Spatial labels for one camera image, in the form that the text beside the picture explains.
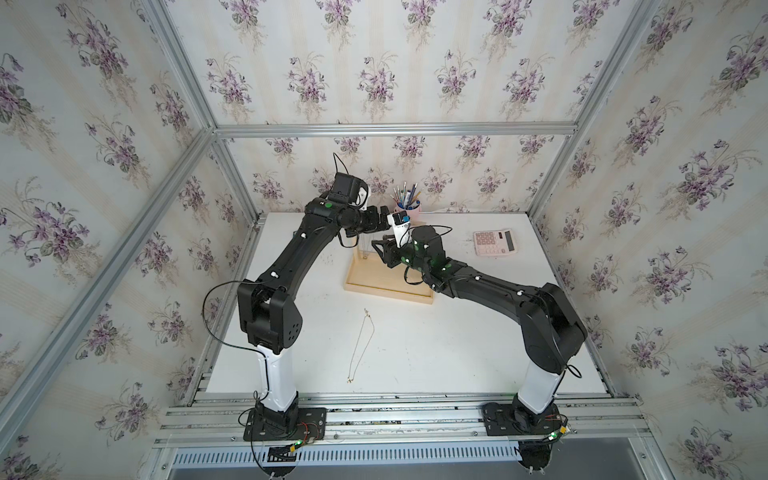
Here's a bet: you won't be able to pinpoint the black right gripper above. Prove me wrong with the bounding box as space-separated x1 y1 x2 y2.
369 234 431 278

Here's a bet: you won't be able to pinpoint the wooden jewelry display stand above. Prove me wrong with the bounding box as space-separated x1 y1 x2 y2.
344 233 434 305

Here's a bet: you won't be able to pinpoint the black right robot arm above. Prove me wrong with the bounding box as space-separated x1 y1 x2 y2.
371 225 588 444

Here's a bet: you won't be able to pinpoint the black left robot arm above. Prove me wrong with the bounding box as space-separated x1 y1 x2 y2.
237 173 386 440

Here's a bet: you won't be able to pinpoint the pens in pink cup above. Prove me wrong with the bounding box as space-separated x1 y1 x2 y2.
392 183 421 207

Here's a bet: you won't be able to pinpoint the pink pen holder cup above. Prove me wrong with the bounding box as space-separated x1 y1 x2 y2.
394 202 421 219

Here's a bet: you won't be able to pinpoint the pink calculator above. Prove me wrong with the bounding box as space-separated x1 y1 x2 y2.
473 229 518 257

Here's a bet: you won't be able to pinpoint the long gold necklace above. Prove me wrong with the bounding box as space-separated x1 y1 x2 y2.
346 308 377 384

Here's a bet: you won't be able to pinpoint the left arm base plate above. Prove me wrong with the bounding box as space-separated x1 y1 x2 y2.
239 405 328 442

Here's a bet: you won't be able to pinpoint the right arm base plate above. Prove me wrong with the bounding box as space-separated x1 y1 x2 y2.
481 399 568 441

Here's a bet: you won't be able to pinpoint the aluminium mounting rail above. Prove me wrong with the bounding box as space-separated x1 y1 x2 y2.
140 394 671 479

